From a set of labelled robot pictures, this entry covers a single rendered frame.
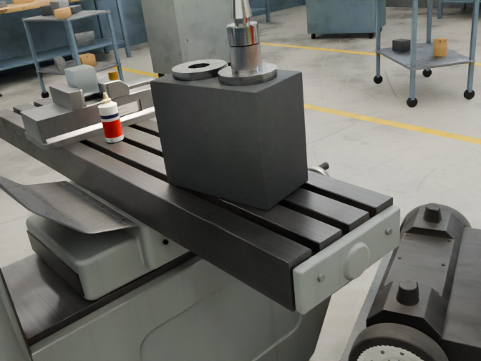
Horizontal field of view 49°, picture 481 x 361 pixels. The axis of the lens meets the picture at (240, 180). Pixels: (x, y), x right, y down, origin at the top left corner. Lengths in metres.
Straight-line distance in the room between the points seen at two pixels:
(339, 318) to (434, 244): 0.76
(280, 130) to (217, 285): 0.49
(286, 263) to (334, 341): 1.31
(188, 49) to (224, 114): 4.83
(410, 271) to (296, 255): 0.63
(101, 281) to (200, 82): 0.42
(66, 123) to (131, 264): 0.39
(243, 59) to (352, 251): 0.31
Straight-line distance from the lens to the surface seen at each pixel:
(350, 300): 2.15
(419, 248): 1.38
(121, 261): 1.01
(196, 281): 1.13
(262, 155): 0.76
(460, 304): 1.25
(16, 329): 0.95
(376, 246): 0.80
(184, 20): 5.56
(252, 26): 0.77
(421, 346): 1.11
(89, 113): 1.26
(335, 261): 0.72
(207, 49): 5.77
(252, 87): 0.75
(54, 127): 1.24
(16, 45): 7.85
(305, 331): 1.49
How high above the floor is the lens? 1.33
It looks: 25 degrees down
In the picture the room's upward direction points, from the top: 7 degrees counter-clockwise
